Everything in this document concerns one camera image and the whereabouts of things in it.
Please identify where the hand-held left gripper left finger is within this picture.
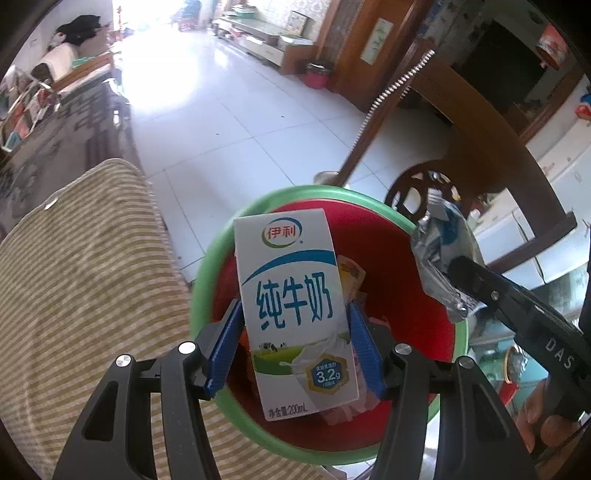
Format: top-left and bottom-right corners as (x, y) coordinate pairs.
(53, 299), (246, 480)

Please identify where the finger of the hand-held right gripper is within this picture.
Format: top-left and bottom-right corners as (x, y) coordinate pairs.
(448, 256), (533, 332)

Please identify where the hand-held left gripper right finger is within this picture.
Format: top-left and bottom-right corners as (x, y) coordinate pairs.
(346, 301), (539, 480)

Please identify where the silver blue snack bag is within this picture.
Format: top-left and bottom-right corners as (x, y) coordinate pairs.
(411, 187), (488, 324)

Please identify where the white milk carton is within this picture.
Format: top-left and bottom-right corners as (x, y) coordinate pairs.
(233, 208), (361, 422)

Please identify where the red bin with green rim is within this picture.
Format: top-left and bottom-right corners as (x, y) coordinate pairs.
(189, 185), (469, 467)

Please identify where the person's right hand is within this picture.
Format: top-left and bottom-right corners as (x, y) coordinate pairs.
(524, 392), (585, 467)

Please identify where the wooden chair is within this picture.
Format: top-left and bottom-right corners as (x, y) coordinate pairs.
(339, 48), (578, 278)

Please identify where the yellow striped mat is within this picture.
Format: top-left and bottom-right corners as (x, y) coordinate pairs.
(0, 158), (333, 480)

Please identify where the small red floor bin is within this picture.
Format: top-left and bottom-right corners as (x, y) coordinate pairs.
(302, 60), (334, 89)

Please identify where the grey patterned cloth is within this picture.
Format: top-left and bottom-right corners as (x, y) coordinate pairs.
(0, 78), (144, 232)

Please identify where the magazine rack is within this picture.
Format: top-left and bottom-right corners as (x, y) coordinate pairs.
(0, 65), (63, 153)

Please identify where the low television cabinet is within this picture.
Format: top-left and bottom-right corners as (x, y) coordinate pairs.
(212, 4), (315, 75)

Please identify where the seated person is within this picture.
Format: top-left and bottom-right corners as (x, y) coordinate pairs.
(30, 41), (121, 93)

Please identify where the small framed picture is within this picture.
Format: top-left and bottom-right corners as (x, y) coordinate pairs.
(284, 10), (308, 34)

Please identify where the white cushion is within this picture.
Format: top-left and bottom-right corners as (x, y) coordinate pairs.
(39, 44), (77, 75)

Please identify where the red wall decoration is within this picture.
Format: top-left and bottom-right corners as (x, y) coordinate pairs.
(536, 25), (568, 70)

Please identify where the short wall scroll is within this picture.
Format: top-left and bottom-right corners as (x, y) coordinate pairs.
(360, 17), (393, 65)

